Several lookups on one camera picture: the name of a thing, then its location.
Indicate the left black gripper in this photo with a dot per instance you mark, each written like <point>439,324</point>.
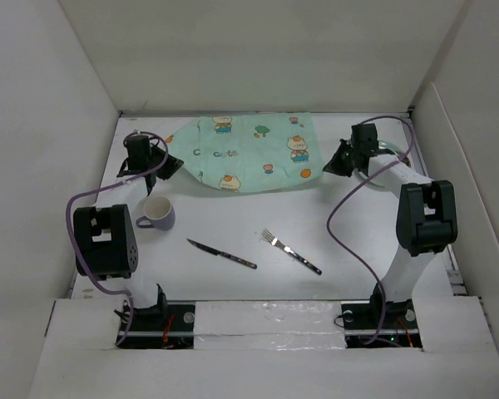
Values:
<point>171,165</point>

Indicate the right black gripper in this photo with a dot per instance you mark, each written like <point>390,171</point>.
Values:
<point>334,165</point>

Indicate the green cartoon print cloth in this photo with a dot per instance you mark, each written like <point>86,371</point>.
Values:
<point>249,154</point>

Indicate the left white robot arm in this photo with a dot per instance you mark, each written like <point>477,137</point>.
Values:
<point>102,236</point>

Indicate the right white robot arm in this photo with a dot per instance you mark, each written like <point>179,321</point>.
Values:
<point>426,220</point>

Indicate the green floral plate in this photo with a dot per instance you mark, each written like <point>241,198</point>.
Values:
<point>384,148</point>

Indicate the purple ceramic mug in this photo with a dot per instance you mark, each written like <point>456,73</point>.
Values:
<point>158,213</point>

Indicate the silver fork black handle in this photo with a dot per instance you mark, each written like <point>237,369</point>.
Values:
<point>274,241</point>

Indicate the black handled table knife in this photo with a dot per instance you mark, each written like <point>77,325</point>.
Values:
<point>223,254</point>

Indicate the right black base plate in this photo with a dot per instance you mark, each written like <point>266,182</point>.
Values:
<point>365,326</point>

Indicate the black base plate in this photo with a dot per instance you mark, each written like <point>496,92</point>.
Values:
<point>365,326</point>
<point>170,328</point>

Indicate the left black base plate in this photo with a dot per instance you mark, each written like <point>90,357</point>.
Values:
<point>170,328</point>

